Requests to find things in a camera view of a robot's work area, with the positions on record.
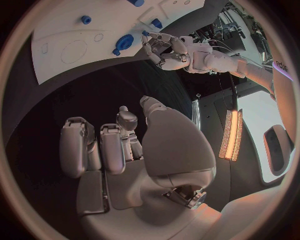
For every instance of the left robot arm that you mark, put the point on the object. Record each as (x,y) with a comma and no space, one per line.
(218,60)

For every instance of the equipment rack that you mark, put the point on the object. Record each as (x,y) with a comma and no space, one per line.
(232,28)

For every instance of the small blue peg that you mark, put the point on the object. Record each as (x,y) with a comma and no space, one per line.
(116,52)
(145,33)

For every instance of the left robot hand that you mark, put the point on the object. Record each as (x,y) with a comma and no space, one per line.
(173,62)

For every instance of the glowing light bar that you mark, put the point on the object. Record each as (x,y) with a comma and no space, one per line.
(231,135)

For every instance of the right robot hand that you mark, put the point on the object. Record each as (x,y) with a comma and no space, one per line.
(173,146)

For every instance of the blue gear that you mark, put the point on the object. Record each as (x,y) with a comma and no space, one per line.
(125,41)

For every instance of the blue plug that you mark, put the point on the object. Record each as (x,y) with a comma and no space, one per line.
(156,23)

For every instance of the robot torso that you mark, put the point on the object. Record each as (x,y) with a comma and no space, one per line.
(260,116)

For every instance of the blue cylinder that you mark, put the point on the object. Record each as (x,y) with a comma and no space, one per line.
(136,2)

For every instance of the white task board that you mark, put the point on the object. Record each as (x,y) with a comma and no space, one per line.
(110,24)

